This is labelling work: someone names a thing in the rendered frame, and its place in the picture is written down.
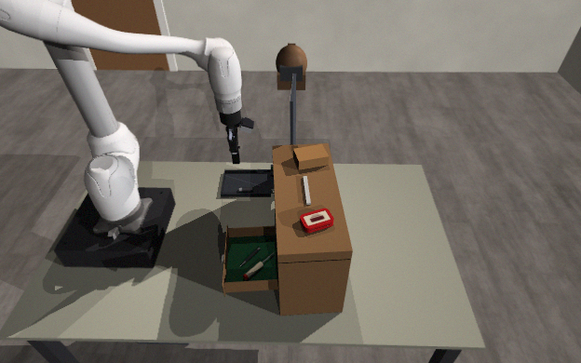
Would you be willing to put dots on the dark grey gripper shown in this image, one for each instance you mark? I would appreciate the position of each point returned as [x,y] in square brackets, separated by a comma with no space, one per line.
[230,120]

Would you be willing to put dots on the brown wooden tool chest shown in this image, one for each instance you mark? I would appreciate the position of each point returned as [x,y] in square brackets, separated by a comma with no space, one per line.
[309,269]

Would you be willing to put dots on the cream-handled screwdriver with red band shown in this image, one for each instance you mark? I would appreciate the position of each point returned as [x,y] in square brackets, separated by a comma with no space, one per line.
[255,268]

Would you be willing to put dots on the red rectangular tin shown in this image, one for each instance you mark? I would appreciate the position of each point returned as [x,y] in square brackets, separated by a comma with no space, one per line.
[316,220]

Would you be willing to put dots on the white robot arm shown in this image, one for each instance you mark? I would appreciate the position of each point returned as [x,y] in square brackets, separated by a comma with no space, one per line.
[109,175]

